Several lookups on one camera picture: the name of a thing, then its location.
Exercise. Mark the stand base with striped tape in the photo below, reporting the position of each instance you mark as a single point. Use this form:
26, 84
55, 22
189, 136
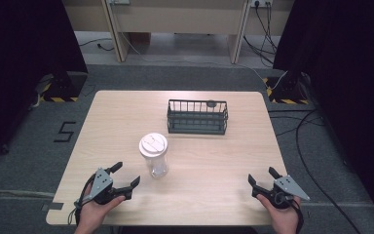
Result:
287, 92
61, 89

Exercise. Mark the beige wooden desk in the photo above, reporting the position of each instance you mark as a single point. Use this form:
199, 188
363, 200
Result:
178, 18

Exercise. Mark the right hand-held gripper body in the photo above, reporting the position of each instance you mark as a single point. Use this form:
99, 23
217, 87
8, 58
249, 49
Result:
284, 191

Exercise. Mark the person's right hand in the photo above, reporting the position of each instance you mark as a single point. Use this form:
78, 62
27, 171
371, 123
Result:
281, 218

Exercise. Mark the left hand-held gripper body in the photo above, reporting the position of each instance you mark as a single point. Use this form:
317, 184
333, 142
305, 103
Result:
101, 182

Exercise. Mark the grey tape strip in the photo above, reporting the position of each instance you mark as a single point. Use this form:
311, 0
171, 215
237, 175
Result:
53, 206

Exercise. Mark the clear bottle with white lid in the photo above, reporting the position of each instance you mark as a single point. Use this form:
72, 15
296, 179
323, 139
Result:
154, 153

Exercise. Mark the person's left hand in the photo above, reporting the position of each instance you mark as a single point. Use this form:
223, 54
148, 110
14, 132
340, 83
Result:
92, 213

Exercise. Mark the white wall socket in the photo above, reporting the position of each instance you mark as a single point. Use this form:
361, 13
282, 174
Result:
261, 2
120, 1

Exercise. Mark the black curtain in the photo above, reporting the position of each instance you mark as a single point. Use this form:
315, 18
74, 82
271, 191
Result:
350, 81
19, 65

